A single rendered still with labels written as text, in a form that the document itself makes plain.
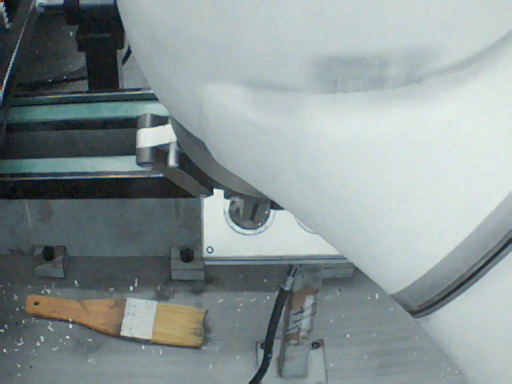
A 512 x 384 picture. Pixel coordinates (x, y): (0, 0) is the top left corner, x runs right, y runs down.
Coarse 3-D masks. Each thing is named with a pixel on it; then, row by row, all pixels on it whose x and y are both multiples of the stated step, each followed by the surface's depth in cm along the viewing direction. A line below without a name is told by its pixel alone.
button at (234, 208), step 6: (234, 204) 59; (234, 210) 59; (270, 210) 60; (234, 216) 59; (264, 216) 59; (234, 222) 59; (240, 222) 59; (246, 222) 59; (252, 222) 59; (258, 222) 59; (264, 222) 59; (246, 228) 59; (252, 228) 59; (258, 228) 60
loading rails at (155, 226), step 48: (48, 96) 89; (96, 96) 90; (144, 96) 90; (48, 144) 90; (96, 144) 91; (0, 192) 81; (48, 192) 82; (96, 192) 82; (144, 192) 83; (0, 240) 87; (48, 240) 87; (96, 240) 88; (144, 240) 88; (192, 240) 88
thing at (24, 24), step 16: (32, 0) 85; (16, 16) 83; (32, 16) 85; (16, 32) 81; (32, 32) 85; (16, 48) 79; (0, 64) 77; (16, 64) 79; (0, 80) 75; (16, 80) 79; (0, 96) 73; (0, 112) 73; (0, 128) 73
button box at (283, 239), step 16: (208, 208) 60; (224, 208) 60; (208, 224) 60; (224, 224) 60; (272, 224) 60; (288, 224) 60; (208, 240) 59; (224, 240) 60; (240, 240) 60; (256, 240) 60; (272, 240) 60; (288, 240) 60; (304, 240) 60; (320, 240) 60; (208, 256) 59; (224, 256) 59; (240, 256) 59; (256, 256) 60; (272, 256) 60; (288, 256) 60; (304, 256) 60; (320, 256) 60; (336, 256) 60
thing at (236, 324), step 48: (48, 48) 117; (0, 288) 86; (96, 288) 87; (144, 288) 87; (192, 288) 88; (240, 288) 88; (336, 288) 89; (0, 336) 81; (48, 336) 82; (96, 336) 82; (240, 336) 84; (336, 336) 84; (384, 336) 84
